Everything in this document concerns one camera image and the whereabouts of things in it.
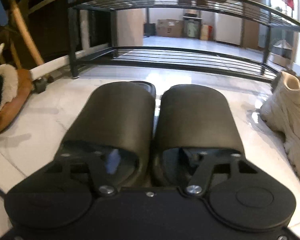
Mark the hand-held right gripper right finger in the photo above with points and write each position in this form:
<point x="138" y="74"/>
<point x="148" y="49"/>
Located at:
<point x="202" y="170"/>

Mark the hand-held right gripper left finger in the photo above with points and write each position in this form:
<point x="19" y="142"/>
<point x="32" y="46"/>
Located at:
<point x="113" y="161"/>

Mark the black slide sandal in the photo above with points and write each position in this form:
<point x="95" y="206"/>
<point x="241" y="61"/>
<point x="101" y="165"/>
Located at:
<point x="115" y="115"/>
<point x="195" y="120"/>

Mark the black metal shoe rack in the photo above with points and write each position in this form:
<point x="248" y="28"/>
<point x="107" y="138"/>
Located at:
<point x="73" y="42"/>

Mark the cream chunky sneaker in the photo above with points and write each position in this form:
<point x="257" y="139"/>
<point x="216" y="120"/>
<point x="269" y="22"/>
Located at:
<point x="295" y="110"/>

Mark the white bar with black casters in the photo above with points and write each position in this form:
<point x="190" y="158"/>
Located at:
<point x="55" y="63"/>

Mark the brown fur-lined slipper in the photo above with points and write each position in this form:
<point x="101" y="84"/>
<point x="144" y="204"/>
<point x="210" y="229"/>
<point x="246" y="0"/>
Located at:
<point x="17" y="97"/>

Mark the open cardboard box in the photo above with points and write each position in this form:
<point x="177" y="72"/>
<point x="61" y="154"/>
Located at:
<point x="277" y="58"/>

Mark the black bin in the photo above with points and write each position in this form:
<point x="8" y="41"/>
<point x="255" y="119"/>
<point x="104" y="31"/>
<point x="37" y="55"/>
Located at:
<point x="149" y="29"/>

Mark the red bag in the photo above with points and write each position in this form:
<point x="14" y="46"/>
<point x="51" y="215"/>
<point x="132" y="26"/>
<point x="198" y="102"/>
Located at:
<point x="210" y="32"/>

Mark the yellow bag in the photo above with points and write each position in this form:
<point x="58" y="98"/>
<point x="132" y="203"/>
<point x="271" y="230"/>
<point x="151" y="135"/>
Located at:
<point x="204" y="32"/>

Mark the pale green box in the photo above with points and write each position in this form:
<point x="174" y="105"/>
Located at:
<point x="192" y="28"/>

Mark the white low cabinet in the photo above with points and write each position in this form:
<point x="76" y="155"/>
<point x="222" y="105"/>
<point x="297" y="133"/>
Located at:
<point x="228" y="30"/>

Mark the large brown cardboard box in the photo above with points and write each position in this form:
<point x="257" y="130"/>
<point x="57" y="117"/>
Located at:
<point x="168" y="27"/>

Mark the white mesh basket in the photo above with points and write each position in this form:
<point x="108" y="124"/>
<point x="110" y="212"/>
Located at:
<point x="281" y="46"/>

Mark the dark wooden cabinet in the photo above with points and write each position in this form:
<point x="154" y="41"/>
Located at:
<point x="52" y="25"/>

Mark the brown wooden door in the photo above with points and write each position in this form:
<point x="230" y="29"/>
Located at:
<point x="251" y="20"/>

